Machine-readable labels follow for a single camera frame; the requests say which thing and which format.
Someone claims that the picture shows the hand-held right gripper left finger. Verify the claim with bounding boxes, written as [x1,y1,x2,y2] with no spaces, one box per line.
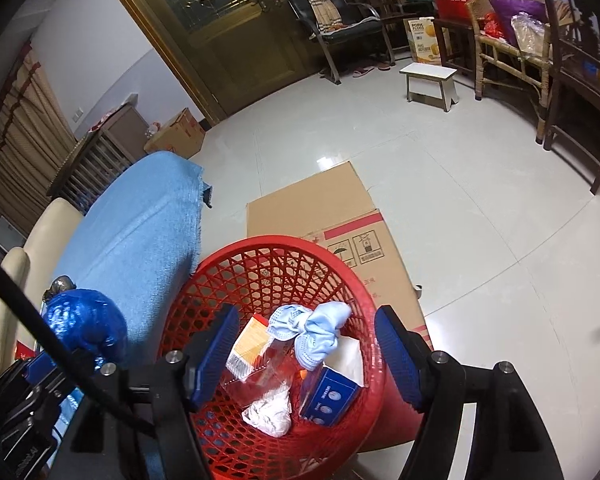
[55,304,242,480]

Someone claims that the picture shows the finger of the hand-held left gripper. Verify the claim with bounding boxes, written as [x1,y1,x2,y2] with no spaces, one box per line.
[22,350,88,396]
[40,274,78,306]

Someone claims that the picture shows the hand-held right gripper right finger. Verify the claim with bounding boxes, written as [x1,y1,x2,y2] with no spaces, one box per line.
[374,305,566,480]

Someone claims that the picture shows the orange and white tissue pack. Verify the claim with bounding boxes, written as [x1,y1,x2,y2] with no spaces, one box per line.
[226,314,272,378]

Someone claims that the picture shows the knotted blue plastic bag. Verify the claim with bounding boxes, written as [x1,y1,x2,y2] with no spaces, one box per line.
[42,287,128,368]

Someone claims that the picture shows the white paper tissues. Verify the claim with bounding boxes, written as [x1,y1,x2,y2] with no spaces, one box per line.
[322,335,366,387]

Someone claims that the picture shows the blue cardboard box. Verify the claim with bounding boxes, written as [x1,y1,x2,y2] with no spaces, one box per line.
[300,365,361,426]

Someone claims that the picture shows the red plastic basket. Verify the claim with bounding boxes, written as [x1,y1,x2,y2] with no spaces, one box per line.
[157,235,433,480]

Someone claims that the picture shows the beige leather sofa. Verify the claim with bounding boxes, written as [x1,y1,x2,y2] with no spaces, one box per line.
[0,197,83,381]

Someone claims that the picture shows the clear plastic wrapper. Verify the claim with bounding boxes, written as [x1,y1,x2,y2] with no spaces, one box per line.
[220,345,301,402]

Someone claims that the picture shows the crumpled white tissue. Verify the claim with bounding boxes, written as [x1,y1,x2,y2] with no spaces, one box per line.
[241,390,293,438]

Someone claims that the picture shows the light blue face mask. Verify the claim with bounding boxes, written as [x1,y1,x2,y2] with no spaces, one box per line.
[294,302,353,372]

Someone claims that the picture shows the blue tablecloth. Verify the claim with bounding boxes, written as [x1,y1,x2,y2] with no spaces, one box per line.
[40,151,215,480]

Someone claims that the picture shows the brown curtain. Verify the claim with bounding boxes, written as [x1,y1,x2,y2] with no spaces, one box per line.
[0,42,76,236]

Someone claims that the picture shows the wooden slatted cabinet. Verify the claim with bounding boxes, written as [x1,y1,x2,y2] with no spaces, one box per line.
[47,105,148,213]

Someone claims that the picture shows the flat cardboard sheet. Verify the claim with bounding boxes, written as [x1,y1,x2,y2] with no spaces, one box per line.
[246,161,433,351]

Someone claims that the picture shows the brown cardboard box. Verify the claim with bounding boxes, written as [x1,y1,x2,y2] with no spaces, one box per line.
[144,107,207,161]

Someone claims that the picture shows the white step stool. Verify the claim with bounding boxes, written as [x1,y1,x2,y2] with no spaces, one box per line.
[399,63,458,112]

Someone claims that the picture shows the wooden glass-panel door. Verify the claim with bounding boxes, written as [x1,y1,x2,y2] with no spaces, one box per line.
[95,0,381,121]

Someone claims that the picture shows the dark wooden chair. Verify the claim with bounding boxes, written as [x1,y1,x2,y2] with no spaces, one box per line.
[530,0,600,196]

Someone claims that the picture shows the yellow and white snack carton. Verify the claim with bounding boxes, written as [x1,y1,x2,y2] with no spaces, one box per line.
[404,16,443,66]

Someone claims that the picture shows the black metal chair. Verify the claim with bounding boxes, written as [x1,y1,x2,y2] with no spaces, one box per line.
[285,0,396,85]

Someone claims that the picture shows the clear plastic bag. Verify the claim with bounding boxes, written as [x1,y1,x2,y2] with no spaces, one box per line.
[511,12,548,56]

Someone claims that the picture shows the striped cloth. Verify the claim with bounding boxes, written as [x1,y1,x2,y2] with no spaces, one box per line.
[300,0,342,33]

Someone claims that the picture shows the rattan chair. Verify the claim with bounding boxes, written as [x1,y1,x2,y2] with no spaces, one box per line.
[466,0,556,133]

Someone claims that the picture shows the purple cushion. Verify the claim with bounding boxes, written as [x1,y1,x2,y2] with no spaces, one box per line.
[489,0,548,46]

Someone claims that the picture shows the black cable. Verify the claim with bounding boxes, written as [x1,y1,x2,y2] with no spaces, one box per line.
[0,250,156,436]

